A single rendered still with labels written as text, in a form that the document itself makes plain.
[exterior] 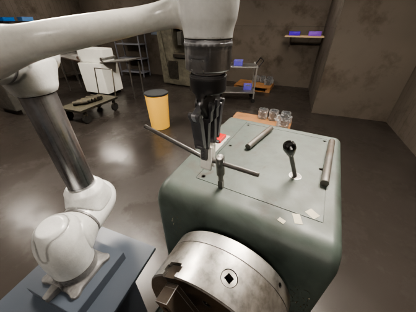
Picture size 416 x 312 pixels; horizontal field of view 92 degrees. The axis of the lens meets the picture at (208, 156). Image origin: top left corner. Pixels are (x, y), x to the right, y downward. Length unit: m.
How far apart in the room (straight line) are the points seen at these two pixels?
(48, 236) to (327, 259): 0.80
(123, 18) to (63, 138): 0.46
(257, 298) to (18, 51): 0.65
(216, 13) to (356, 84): 4.66
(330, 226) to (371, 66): 4.50
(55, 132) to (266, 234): 0.71
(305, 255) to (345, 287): 1.55
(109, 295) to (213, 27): 0.97
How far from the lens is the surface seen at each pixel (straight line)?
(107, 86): 6.04
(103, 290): 1.06
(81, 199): 0.95
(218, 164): 0.50
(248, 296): 0.46
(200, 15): 0.38
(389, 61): 5.00
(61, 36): 0.53
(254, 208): 0.53
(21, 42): 0.55
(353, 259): 2.24
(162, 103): 3.61
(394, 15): 4.90
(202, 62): 0.39
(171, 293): 0.49
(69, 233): 0.87
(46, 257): 0.90
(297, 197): 0.60
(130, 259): 1.08
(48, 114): 0.81
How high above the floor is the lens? 1.64
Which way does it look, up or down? 34 degrees down
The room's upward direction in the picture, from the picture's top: straight up
